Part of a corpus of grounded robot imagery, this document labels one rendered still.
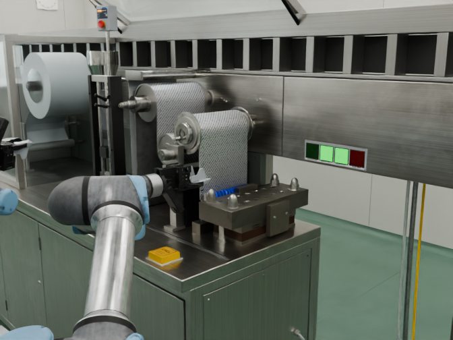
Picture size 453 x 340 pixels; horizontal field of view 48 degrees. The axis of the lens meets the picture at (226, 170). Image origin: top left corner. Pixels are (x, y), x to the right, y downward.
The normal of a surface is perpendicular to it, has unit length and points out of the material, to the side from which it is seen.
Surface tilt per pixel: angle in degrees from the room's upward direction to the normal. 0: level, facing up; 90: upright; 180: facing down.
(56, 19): 90
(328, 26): 90
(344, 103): 90
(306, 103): 90
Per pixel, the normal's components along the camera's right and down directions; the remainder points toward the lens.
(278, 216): 0.69, 0.16
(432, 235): -0.72, 0.15
